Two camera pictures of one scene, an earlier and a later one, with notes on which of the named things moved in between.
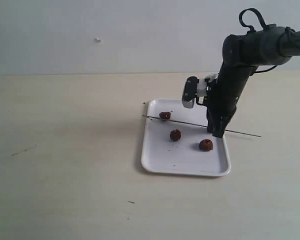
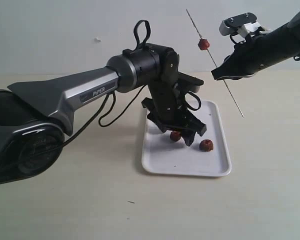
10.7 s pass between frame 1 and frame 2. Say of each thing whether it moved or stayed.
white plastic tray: stayed
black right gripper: moved
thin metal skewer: moved
